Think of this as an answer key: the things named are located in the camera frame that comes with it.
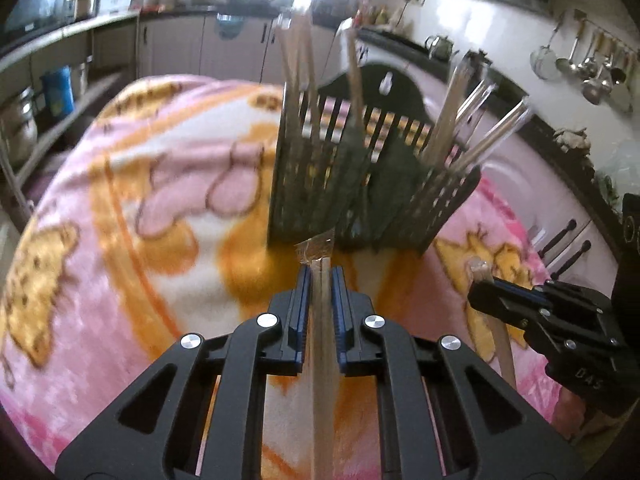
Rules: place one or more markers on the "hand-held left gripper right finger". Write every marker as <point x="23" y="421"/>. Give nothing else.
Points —
<point x="337" y="320"/>

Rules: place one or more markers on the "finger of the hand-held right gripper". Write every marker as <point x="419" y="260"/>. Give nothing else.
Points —
<point x="500" y="310"/>
<point x="515" y="291"/>

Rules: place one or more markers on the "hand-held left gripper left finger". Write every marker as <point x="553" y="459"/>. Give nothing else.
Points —
<point x="304" y="320"/>

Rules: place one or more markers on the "grey slotted utensil basket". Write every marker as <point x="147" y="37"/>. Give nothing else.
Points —
<point x="310" y="185"/>

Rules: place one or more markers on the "pale lumpy produce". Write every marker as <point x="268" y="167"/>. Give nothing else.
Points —
<point x="572" y="140"/>

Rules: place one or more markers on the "pink printed blanket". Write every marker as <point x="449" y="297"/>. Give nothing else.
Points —
<point x="125" y="260"/>

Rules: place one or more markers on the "hanging metal ladle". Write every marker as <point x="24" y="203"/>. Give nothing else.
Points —
<point x="592" y="90"/>
<point x="564" y="64"/>

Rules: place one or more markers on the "hanging metal strainer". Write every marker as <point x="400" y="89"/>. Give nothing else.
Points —
<point x="545" y="62"/>

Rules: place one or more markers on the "metal kettle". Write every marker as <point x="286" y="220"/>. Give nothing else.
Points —
<point x="442" y="49"/>

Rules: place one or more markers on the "blue bowl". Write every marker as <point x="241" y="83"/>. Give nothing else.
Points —
<point x="231" y="27"/>

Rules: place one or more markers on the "cluster of condiment bottles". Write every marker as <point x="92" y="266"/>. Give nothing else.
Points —
<point x="375" y="15"/>

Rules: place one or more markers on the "blue plastic container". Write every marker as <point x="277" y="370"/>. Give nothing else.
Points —
<point x="57" y="92"/>

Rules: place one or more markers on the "metal cooking pot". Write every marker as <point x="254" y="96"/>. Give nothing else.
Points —
<point x="22" y="125"/>

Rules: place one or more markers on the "wooden shelf unit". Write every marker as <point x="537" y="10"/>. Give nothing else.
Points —
<point x="65" y="32"/>

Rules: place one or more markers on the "dark screen television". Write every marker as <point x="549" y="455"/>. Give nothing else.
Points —
<point x="40" y="5"/>

